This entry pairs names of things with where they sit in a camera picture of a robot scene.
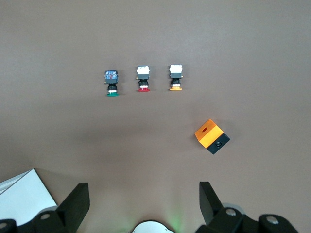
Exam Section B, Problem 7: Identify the yellow push button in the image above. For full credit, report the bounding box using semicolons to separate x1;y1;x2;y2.
168;64;185;92

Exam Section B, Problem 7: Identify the orange black button box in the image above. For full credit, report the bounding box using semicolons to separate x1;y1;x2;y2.
194;118;231;155

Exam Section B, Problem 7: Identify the white drawer cabinet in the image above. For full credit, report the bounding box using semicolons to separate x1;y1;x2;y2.
0;168;59;226

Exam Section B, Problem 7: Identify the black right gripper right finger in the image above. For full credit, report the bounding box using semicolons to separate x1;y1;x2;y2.
195;181;299;233

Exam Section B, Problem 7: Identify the red push button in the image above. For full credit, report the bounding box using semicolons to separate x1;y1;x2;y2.
135;64;151;93

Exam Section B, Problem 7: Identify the brown table mat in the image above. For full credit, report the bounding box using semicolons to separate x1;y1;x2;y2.
0;0;311;233

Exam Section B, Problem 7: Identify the green push button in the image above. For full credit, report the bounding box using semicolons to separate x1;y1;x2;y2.
104;69;120;98

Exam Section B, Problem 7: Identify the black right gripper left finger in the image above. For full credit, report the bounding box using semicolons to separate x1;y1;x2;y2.
0;183;90;233

